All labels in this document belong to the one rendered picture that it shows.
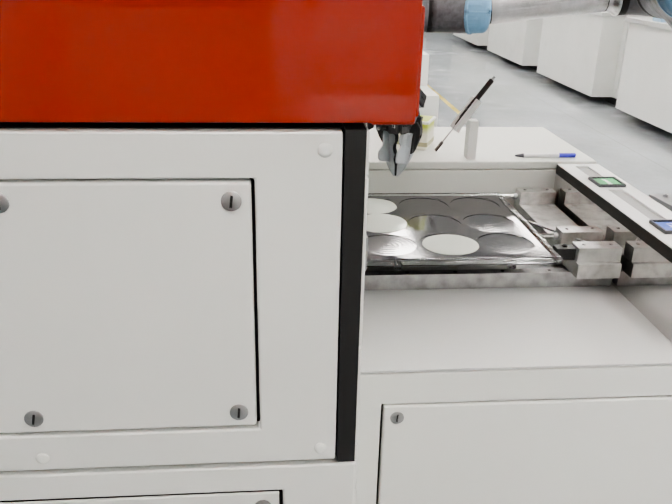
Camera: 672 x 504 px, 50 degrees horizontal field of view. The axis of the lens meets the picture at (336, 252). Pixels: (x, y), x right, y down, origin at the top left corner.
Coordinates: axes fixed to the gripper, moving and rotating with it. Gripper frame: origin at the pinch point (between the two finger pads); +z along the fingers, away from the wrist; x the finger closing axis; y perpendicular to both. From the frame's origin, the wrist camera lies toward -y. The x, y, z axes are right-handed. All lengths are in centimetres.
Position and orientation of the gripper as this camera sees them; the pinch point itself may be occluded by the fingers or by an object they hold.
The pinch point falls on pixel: (397, 168)
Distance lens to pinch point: 143.9
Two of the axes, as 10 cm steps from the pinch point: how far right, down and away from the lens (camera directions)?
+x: 8.8, 2.0, -4.4
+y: -4.8, 3.3, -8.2
